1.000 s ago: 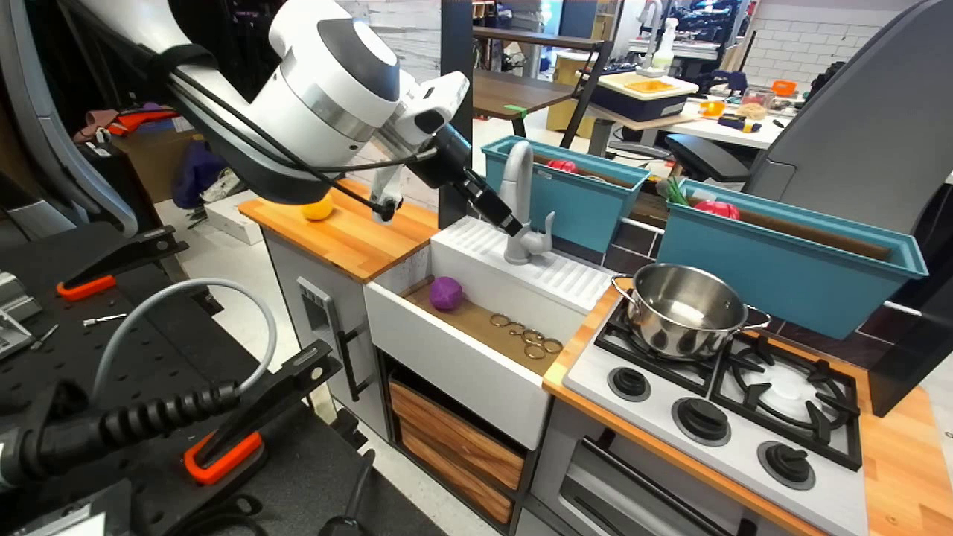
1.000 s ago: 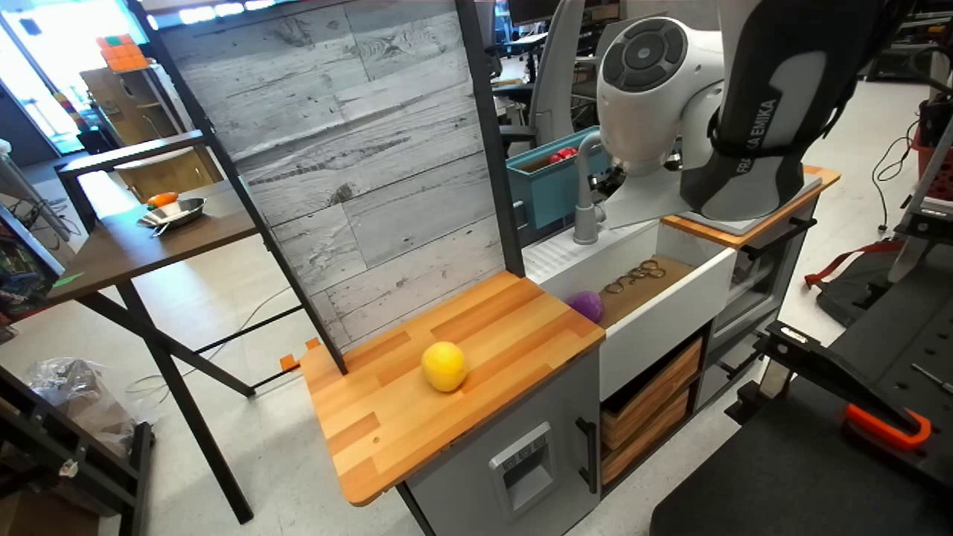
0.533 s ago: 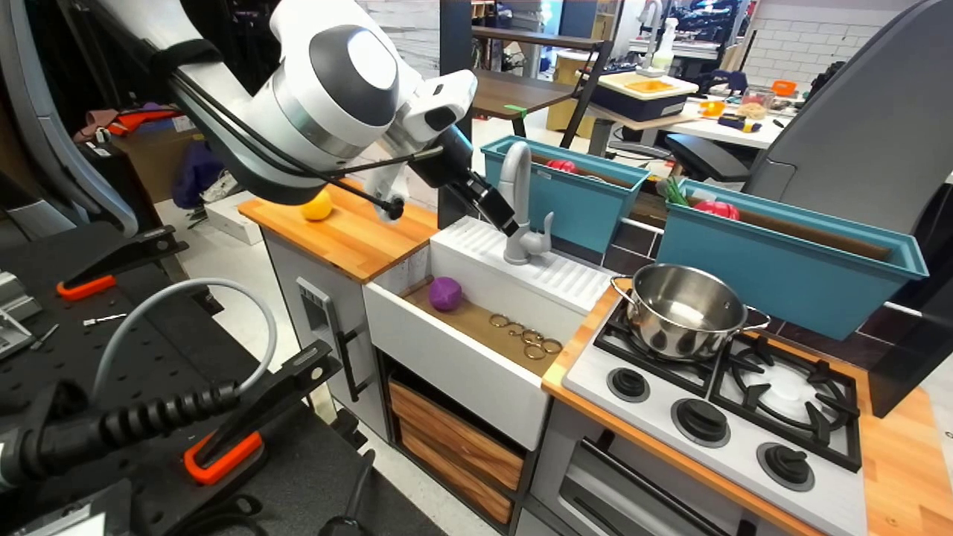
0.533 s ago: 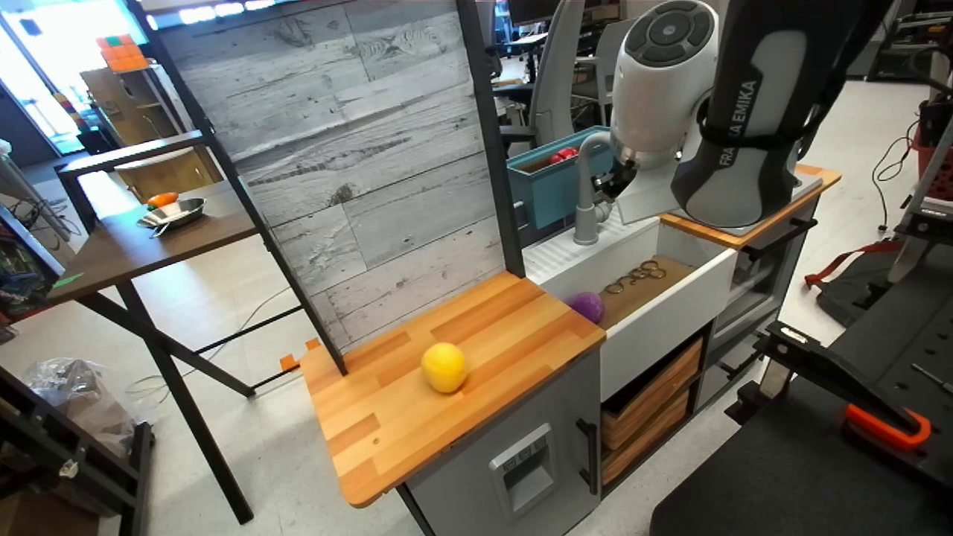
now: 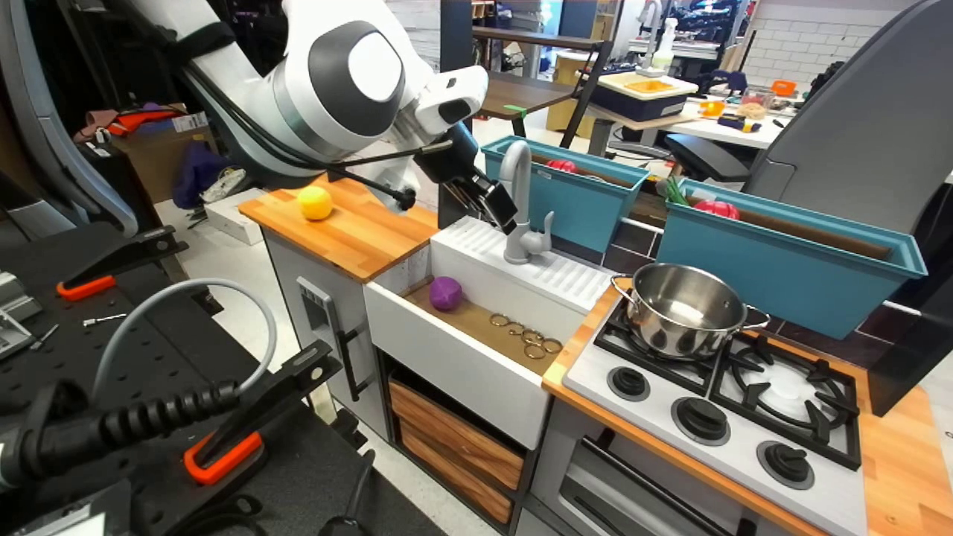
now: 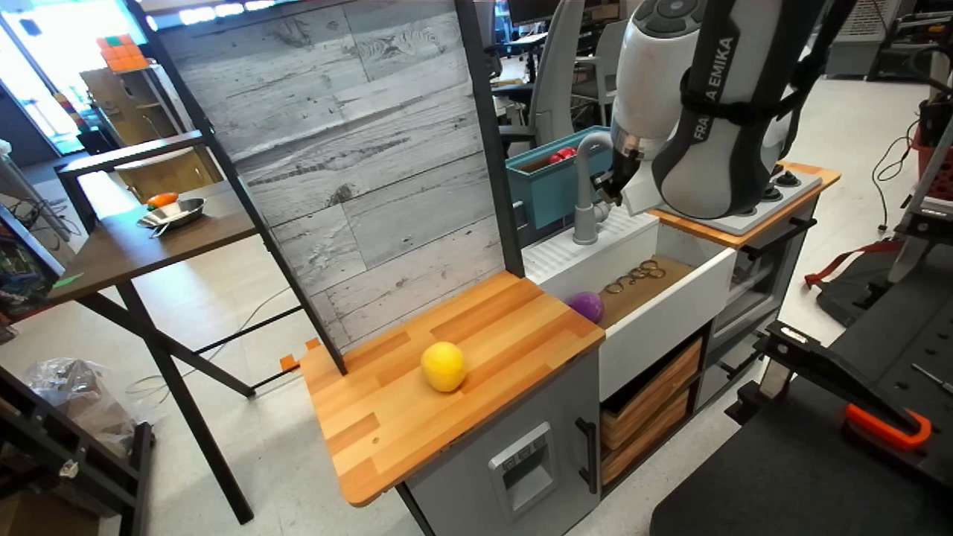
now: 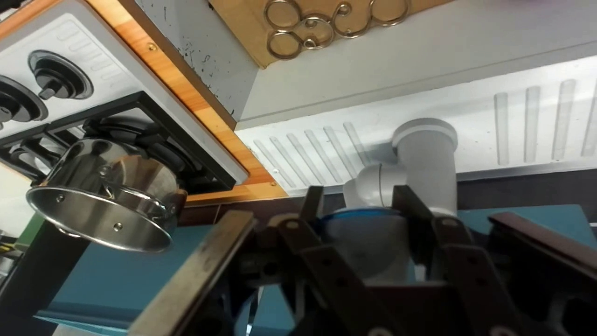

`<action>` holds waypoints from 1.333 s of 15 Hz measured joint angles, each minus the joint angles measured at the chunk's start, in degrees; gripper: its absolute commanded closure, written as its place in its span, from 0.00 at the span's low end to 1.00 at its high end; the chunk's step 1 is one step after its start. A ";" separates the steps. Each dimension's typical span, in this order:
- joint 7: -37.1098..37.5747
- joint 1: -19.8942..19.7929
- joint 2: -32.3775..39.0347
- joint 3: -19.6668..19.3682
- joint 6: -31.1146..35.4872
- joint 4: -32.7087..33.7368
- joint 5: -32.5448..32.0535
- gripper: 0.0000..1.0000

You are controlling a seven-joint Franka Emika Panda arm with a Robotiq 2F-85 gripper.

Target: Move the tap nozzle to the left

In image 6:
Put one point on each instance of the grey toy kitchen cabinet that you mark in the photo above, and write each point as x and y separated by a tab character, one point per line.
546	447

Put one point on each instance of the teal plastic bin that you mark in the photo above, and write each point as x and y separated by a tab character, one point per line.
540	193

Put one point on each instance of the black work platform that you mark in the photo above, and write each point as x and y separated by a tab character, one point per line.
852	478

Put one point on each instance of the grey wood backdrop panel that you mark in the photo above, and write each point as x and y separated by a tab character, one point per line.
346	149

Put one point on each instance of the wooden butcher block countertop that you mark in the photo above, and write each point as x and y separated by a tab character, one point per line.
398	397

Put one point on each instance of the light grey chair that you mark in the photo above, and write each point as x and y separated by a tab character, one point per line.
608	61

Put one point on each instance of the grey toy stove top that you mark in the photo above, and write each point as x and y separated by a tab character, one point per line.
790	204

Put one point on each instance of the purple toy ball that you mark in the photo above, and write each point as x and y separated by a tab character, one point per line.
587	304

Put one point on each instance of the clear plastic bag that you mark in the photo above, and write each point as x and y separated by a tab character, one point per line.
84	397

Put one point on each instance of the orange box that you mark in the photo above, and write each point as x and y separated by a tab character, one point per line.
123	55

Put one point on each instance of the white toy sink basin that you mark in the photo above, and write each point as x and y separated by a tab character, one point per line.
675	307

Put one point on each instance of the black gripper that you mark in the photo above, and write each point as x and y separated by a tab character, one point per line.
628	158

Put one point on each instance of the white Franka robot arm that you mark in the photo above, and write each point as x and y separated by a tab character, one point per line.
715	109

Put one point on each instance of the brown table black legs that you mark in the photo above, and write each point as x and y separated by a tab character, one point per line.
120	241

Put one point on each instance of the grey office chair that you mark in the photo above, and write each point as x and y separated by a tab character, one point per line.
555	70

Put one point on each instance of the orange white tool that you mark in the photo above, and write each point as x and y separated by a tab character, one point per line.
170	213

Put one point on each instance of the wooden drawer crates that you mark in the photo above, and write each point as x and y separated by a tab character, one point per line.
651	412

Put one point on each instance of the red toy in bin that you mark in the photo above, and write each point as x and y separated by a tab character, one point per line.
565	155

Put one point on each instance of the black low shelf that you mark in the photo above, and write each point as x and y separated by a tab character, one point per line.
60	464

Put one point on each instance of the yellow toy lemon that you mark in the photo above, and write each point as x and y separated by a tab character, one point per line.
444	368

